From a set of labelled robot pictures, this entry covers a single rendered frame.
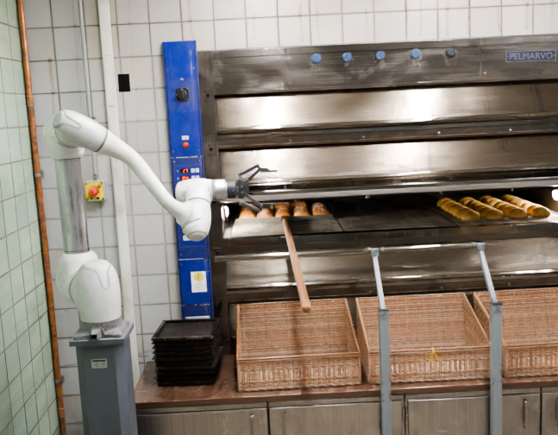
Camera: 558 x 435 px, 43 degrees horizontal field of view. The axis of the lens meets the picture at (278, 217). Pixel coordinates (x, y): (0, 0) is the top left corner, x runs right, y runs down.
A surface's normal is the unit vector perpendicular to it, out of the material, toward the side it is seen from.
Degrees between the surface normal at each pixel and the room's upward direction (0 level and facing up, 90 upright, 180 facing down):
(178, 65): 90
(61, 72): 90
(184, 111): 90
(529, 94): 69
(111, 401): 90
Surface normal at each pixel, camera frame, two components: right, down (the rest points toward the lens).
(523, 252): 0.00, -0.19
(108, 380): 0.02, 0.15
